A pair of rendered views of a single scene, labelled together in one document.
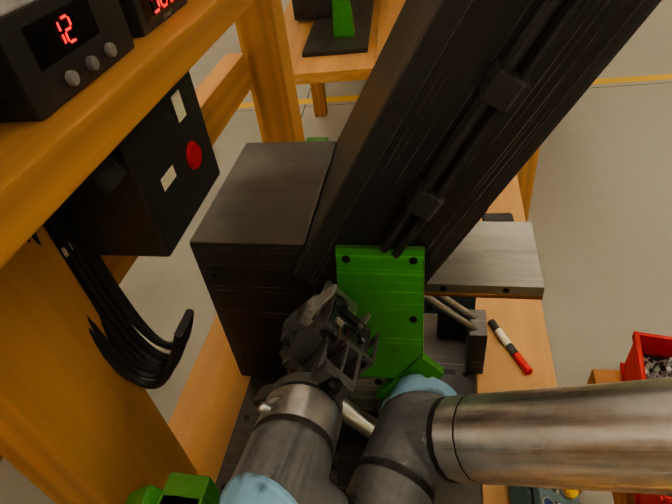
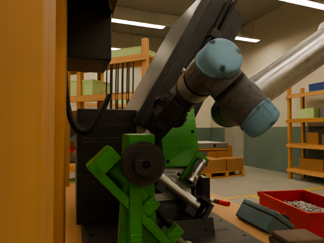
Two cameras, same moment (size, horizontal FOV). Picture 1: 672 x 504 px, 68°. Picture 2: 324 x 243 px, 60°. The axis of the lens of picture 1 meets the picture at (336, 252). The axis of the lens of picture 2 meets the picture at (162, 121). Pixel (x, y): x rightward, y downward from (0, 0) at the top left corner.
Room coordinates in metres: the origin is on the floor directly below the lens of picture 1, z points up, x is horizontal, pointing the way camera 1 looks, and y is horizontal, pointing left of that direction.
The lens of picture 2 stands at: (-0.23, 0.45, 1.18)
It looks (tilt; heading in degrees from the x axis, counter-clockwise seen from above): 2 degrees up; 328
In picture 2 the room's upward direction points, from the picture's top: straight up
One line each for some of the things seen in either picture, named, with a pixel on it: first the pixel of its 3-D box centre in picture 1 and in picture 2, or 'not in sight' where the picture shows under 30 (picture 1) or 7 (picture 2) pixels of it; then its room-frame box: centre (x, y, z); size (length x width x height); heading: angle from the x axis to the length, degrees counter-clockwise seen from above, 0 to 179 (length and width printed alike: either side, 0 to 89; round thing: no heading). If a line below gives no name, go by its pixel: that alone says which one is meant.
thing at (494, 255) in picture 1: (415, 256); (169, 146); (0.63, -0.13, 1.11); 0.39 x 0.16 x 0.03; 75
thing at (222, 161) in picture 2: not in sight; (216, 160); (5.20, -4.68, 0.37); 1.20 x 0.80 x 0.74; 87
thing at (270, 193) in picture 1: (288, 261); (103, 160); (0.72, 0.09, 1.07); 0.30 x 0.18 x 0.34; 165
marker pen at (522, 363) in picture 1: (509, 345); (214, 200); (0.57, -0.30, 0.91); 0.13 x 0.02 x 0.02; 12
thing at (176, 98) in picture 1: (132, 158); (86, 38); (0.53, 0.21, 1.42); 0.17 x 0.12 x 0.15; 165
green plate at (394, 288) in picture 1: (383, 298); (174, 131); (0.49, -0.06, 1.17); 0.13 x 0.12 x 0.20; 165
